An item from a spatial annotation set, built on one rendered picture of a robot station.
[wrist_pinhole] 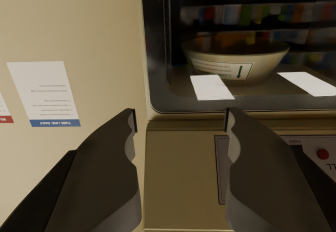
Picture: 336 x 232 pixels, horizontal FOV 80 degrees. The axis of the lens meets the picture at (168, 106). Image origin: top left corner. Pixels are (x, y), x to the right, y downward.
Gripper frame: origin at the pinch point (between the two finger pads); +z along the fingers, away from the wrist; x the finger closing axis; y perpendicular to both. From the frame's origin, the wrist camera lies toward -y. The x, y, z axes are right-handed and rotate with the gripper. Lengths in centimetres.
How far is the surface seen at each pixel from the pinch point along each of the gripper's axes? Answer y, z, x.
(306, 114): 9.2, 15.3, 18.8
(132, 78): 18, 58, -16
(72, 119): 35, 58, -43
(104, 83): 20, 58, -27
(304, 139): 10.9, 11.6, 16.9
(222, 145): 11.5, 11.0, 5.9
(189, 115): 9.2, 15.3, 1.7
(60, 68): 14, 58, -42
